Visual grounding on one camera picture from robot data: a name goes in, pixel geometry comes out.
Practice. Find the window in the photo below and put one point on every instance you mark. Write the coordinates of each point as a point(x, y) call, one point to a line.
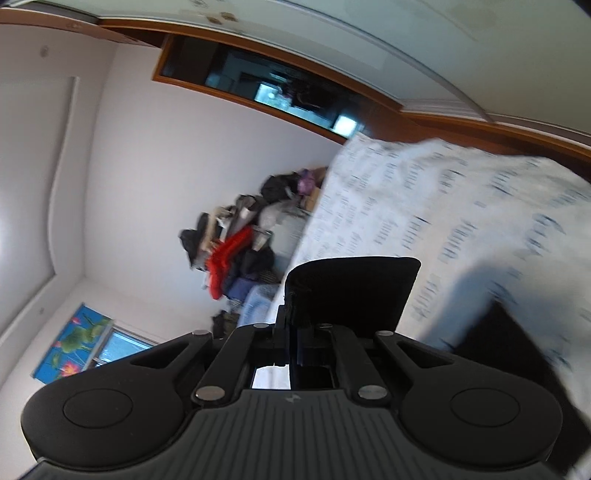
point(122, 344)

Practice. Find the white script printed bedsheet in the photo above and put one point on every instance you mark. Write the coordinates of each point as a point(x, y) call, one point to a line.
point(438, 203)

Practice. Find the wooden door frame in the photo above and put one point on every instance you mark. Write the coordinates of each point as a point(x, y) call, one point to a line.
point(277, 87)

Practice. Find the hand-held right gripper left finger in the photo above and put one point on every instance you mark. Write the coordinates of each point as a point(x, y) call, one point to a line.
point(285, 344)

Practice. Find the black pants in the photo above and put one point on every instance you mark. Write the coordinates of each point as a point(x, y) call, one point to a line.
point(351, 290)

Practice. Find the lotus flower picture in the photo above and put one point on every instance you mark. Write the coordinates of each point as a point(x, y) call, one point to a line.
point(69, 341)

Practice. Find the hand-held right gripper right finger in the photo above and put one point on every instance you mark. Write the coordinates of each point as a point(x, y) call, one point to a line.
point(307, 349)

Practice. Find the pile of clothes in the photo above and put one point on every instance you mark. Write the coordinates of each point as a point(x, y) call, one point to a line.
point(231, 251)

